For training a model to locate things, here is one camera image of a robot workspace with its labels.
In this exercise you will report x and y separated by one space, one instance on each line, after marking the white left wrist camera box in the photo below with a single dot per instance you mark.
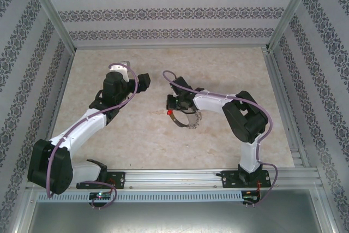
120 67

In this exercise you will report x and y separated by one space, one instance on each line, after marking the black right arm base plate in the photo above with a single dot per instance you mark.
227 179

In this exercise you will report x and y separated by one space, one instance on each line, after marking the aluminium mounting rail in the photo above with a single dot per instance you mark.
174 179

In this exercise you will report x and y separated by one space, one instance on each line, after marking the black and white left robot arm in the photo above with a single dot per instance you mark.
46 167

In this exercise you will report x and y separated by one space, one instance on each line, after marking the aluminium side rail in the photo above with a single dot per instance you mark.
65 74
277 80

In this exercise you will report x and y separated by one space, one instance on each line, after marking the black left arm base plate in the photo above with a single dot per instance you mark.
120 179

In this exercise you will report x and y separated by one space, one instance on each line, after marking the aluminium frame post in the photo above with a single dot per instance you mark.
291 9
49 9

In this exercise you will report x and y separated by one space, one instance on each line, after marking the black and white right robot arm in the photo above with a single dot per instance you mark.
245 124

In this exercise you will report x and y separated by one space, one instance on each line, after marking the steel sheet panel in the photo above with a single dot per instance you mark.
174 216

